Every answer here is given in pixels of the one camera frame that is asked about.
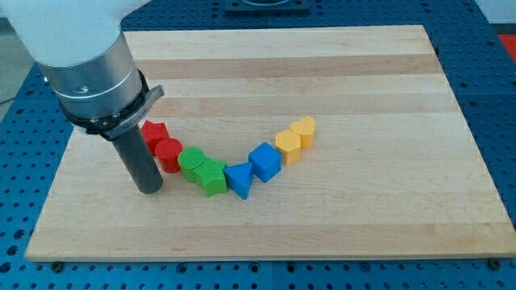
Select green star block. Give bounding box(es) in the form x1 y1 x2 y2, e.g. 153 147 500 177
193 157 227 198

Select black metal tool flange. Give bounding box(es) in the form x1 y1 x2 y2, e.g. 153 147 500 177
60 70 164 141

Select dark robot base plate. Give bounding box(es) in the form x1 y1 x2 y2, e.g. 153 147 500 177
222 0 310 13

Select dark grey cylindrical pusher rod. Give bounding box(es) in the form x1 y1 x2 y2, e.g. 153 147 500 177
112 126 163 194

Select wooden board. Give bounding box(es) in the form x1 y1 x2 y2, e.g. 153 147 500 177
26 25 515 262

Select yellow hexagon block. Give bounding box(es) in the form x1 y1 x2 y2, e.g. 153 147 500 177
275 130 301 164

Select blue cube block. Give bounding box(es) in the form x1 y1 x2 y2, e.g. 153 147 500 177
248 142 282 183

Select blue triangle block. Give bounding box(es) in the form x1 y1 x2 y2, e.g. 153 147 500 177
223 162 253 200

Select red cylinder block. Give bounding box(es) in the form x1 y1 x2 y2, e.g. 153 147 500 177
155 138 182 173

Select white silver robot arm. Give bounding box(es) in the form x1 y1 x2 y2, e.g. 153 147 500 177
1 0 164 194

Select green cylinder block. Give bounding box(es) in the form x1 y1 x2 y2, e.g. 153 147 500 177
177 147 206 183

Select red star block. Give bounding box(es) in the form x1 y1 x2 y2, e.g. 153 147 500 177
141 120 170 156

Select yellow heart block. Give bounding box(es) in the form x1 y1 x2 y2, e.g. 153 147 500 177
289 116 316 149

